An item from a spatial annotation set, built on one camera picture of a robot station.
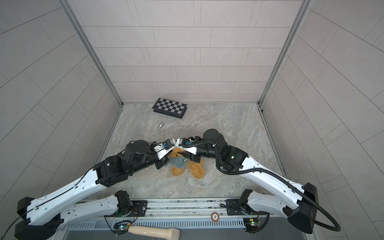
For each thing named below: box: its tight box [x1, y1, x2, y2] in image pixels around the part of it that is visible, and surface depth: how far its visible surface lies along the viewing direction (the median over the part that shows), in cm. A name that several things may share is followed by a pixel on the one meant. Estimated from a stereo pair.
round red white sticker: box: [211, 212, 220, 222], surface depth 71 cm
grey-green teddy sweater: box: [167, 156, 189, 169], surface depth 65 cm
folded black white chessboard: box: [152, 98, 188, 119], surface depth 112 cm
